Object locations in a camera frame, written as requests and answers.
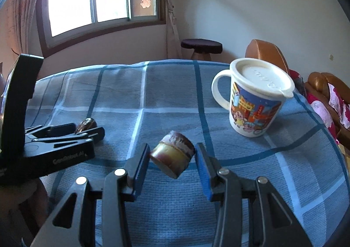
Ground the white cartoon mug with lid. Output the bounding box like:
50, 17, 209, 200
211, 58, 295, 138

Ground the brown leather chair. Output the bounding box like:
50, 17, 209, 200
245, 39, 289, 74

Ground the left hand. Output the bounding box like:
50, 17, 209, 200
1, 179, 48, 246

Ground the dark round stool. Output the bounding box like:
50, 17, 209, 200
180, 39, 223, 61

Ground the window with brown frame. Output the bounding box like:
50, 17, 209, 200
37, 0, 166, 57

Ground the pink curtain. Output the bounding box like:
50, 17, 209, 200
5, 0, 37, 54
166, 0, 182, 59

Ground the pink left curtain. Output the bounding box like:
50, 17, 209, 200
5, 0, 37, 54

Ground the brown leather sofa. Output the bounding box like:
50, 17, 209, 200
305, 72, 349, 150

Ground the blue plaid tablecloth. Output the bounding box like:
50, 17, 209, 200
26, 60, 349, 246

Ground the dark water chestnut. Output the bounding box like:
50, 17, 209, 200
75, 117, 97, 134

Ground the pink right curtain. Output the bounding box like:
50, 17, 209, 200
166, 0, 182, 59

